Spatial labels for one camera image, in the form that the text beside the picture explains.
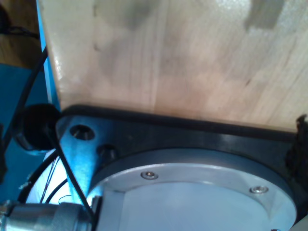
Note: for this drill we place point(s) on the black round knob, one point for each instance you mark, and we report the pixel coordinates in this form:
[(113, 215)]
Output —
[(36, 127)]

